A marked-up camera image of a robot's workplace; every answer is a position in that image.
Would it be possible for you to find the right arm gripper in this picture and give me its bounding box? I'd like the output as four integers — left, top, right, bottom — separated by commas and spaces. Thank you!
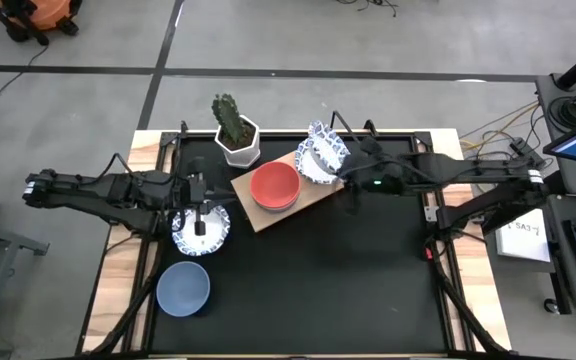
340, 134, 389, 216

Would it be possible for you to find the black cable bundle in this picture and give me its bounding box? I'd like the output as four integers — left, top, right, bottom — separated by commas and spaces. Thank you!
335, 0, 399, 19

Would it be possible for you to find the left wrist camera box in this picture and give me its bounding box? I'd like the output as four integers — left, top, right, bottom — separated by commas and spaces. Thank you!
186, 172, 208, 202

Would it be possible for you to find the pink plastic bowl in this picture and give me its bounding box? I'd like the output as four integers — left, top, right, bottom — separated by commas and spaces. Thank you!
251, 197, 300, 213

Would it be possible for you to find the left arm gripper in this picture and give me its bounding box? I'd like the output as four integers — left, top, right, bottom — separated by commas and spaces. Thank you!
172, 157, 236, 237

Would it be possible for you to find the red plastic bowl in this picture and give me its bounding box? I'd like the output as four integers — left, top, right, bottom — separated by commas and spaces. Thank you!
249, 160, 303, 210

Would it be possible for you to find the coiled black cable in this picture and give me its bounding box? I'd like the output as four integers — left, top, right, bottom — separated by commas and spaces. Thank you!
547, 93, 576, 132

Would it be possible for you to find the orange round device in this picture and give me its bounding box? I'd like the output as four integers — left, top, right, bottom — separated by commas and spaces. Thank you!
0, 0, 84, 46

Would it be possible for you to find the white paper sign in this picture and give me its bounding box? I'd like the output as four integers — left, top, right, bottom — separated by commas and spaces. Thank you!
495, 219, 552, 264

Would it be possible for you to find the green cactus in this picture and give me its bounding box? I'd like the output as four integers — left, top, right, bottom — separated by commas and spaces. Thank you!
211, 93, 245, 146

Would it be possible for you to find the black power strip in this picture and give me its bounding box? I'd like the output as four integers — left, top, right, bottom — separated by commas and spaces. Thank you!
509, 137, 544, 169

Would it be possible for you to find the white hexagonal plant pot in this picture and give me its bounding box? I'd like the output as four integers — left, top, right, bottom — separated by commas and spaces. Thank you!
215, 115, 262, 169

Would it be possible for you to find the wooden cutting board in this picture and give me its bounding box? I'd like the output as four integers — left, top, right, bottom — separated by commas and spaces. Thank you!
230, 110, 364, 234

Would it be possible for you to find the black table mat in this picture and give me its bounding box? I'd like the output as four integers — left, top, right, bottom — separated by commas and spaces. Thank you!
150, 137, 449, 354

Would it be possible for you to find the blue plastic bowl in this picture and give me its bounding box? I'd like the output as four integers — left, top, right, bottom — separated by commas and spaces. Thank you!
155, 260, 212, 318

